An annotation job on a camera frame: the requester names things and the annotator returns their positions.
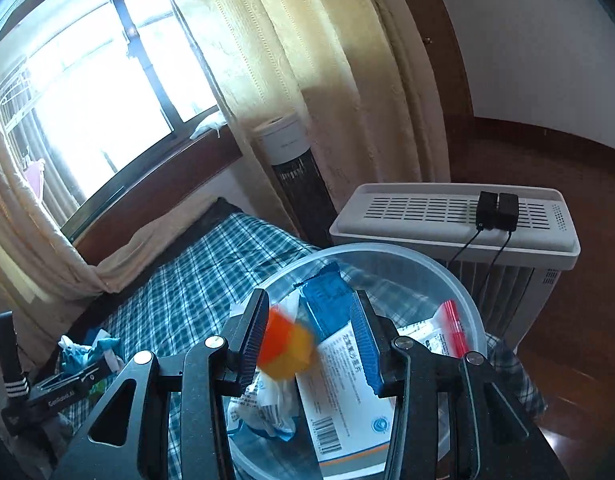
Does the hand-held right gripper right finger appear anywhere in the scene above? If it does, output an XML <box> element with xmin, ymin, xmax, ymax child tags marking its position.
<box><xmin>350</xmin><ymin>290</ymin><xmax>568</xmax><ymax>480</ymax></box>

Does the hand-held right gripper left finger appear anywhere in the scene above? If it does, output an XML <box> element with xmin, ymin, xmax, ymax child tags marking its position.
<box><xmin>52</xmin><ymin>287</ymin><xmax>270</xmax><ymax>480</ymax></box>

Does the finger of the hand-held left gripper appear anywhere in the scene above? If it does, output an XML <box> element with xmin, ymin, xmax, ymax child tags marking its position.
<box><xmin>80</xmin><ymin>352</ymin><xmax>125</xmax><ymax>386</ymax></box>

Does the teal plastic bag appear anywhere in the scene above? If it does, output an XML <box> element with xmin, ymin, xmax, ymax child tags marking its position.
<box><xmin>60</xmin><ymin>327</ymin><xmax>123</xmax><ymax>376</ymax></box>

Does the orange and yellow block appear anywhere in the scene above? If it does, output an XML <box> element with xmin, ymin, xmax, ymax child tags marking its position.
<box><xmin>260</xmin><ymin>305</ymin><xmax>318</xmax><ymax>378</ymax></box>

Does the white and blue medicine box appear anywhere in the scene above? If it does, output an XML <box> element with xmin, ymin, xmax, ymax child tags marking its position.
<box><xmin>294</xmin><ymin>330</ymin><xmax>403</xmax><ymax>471</ymax></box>

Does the blue snack packet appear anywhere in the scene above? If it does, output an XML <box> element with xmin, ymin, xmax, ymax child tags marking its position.
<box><xmin>300</xmin><ymin>265</ymin><xmax>368</xmax><ymax>346</ymax></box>

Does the white plastic packet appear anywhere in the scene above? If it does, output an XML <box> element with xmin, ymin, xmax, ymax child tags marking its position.
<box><xmin>227</xmin><ymin>370</ymin><xmax>298</xmax><ymax>441</ymax></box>

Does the red striped zip bag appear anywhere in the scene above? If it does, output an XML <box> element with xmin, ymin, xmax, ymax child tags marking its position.
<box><xmin>402</xmin><ymin>300</ymin><xmax>471</xmax><ymax>358</ymax></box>

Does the clear plastic basin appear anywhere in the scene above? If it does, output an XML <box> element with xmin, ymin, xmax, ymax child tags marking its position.
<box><xmin>222</xmin><ymin>242</ymin><xmax>488</xmax><ymax>480</ymax></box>

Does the blue plaid bed sheet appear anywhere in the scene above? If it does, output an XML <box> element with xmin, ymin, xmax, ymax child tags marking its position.
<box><xmin>62</xmin><ymin>212</ymin><xmax>545</xmax><ymax>480</ymax></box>

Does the black mattress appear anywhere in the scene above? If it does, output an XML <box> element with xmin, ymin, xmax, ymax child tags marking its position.
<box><xmin>194</xmin><ymin>197</ymin><xmax>238</xmax><ymax>223</ymax></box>

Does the cream embossed curtain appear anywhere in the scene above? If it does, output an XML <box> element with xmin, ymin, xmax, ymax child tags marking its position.
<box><xmin>154</xmin><ymin>0</ymin><xmax>451</xmax><ymax>241</ymax></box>
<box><xmin>0</xmin><ymin>110</ymin><xmax>153</xmax><ymax>311</ymax></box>

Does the white and black tower fan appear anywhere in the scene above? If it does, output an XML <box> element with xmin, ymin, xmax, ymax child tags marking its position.
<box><xmin>252</xmin><ymin>112</ymin><xmax>333</xmax><ymax>248</ymax></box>

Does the brown wooden window sill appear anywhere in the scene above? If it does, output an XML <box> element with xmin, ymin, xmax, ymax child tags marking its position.
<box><xmin>72</xmin><ymin>125</ymin><xmax>243</xmax><ymax>266</ymax></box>

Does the black power adapter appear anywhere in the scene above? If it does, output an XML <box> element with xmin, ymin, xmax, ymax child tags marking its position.
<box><xmin>475</xmin><ymin>191</ymin><xmax>498</xmax><ymax>231</ymax></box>
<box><xmin>496</xmin><ymin>192</ymin><xmax>521</xmax><ymax>233</ymax></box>

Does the pink cloth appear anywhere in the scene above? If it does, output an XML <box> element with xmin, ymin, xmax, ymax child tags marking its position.
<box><xmin>22</xmin><ymin>159</ymin><xmax>47</xmax><ymax>201</ymax></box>

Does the white cloth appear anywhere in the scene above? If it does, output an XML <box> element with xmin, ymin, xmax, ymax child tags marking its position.
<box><xmin>190</xmin><ymin>112</ymin><xmax>225</xmax><ymax>141</ymax></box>

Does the window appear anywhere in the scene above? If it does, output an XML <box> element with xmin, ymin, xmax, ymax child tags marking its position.
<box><xmin>0</xmin><ymin>0</ymin><xmax>223</xmax><ymax>226</ymax></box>

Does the brown wooden door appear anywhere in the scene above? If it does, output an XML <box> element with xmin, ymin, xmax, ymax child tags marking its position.
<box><xmin>387</xmin><ymin>0</ymin><xmax>475</xmax><ymax>121</ymax></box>

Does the black cable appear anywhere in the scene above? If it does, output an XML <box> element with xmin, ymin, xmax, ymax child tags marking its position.
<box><xmin>480</xmin><ymin>231</ymin><xmax>511</xmax><ymax>311</ymax></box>
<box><xmin>447</xmin><ymin>229</ymin><xmax>484</xmax><ymax>267</ymax></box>

